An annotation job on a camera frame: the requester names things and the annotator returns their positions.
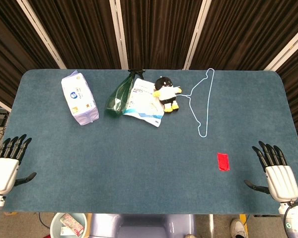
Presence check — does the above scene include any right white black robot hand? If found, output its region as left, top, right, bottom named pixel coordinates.
left=243, top=141, right=298, bottom=204

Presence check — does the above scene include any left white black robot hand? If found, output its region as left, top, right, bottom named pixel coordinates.
left=0, top=134, right=37, bottom=196

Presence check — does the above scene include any lavender robot base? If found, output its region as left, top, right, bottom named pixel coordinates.
left=90, top=213, right=197, bottom=238

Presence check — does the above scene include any red rectangular card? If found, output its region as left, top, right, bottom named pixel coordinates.
left=217, top=152, right=231, bottom=172

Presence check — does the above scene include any white shoe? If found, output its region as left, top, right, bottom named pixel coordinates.
left=230, top=218, right=247, bottom=238

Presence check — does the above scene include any white bucket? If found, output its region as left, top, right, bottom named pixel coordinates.
left=50, top=212, right=87, bottom=238

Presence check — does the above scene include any patterned box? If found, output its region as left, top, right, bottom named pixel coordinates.
left=60, top=213, right=85, bottom=237

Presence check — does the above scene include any white tissue pack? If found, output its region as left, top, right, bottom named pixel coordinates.
left=61, top=70, right=100, bottom=125

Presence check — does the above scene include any blue felt table mat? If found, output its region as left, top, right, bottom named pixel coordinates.
left=1, top=69, right=298, bottom=215

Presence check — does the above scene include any green spray bottle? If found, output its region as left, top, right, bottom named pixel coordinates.
left=104, top=69, right=146, bottom=119

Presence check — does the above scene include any black white penguin plush toy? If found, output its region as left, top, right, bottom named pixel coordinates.
left=152, top=76, right=183, bottom=114

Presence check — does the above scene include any white KF95 mask package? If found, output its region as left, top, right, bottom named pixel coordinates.
left=122, top=78, right=165, bottom=128

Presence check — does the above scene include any light blue wire hanger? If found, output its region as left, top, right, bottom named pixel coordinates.
left=178, top=68, right=215, bottom=138

